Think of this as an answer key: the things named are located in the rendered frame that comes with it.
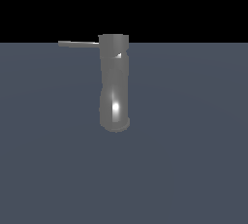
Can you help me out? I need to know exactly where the grey metal faucet body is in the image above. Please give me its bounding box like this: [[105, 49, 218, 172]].
[[98, 51, 132, 134]]

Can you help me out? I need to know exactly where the grey faucet lever handle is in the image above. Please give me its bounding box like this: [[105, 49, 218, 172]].
[[57, 33, 131, 59]]

